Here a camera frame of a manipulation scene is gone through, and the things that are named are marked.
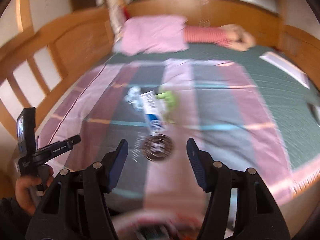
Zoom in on person's left hand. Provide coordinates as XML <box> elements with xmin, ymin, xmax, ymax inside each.
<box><xmin>15</xmin><ymin>175</ymin><xmax>42</xmax><ymax>216</ymax></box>

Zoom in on person's black sleeve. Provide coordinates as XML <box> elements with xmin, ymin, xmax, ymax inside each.
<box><xmin>0</xmin><ymin>198</ymin><xmax>31</xmax><ymax>240</ymax></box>

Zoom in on green bed mat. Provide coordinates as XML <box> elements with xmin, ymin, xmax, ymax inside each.
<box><xmin>105</xmin><ymin>44</ymin><xmax>319</xmax><ymax>169</ymax></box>

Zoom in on purple plaid bed sheet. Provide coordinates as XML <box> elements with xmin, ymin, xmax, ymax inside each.
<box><xmin>39</xmin><ymin>59</ymin><xmax>293</xmax><ymax>210</ymax></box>

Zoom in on white blue paper package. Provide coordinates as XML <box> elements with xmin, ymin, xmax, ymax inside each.
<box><xmin>140</xmin><ymin>91</ymin><xmax>165</xmax><ymax>133</ymax></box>

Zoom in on green white wrapper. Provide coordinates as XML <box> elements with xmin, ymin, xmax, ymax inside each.
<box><xmin>156</xmin><ymin>90</ymin><xmax>177</xmax><ymax>113</ymax></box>

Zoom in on white flat panel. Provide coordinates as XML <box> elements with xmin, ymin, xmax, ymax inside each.
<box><xmin>259</xmin><ymin>51</ymin><xmax>310</xmax><ymax>89</ymax></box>

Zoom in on pink pillow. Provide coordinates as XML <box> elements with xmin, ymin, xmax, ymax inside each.
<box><xmin>112</xmin><ymin>15</ymin><xmax>189</xmax><ymax>56</ymax></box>

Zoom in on striped plush doll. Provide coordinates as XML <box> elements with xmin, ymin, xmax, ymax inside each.
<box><xmin>184</xmin><ymin>24</ymin><xmax>256</xmax><ymax>52</ymax></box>

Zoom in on wooden bed frame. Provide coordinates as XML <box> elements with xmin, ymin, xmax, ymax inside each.
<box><xmin>0</xmin><ymin>0</ymin><xmax>320</xmax><ymax>205</ymax></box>

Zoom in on wooden wall cabinets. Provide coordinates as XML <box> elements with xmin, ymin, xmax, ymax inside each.
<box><xmin>71</xmin><ymin>0</ymin><xmax>280</xmax><ymax>47</ymax></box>

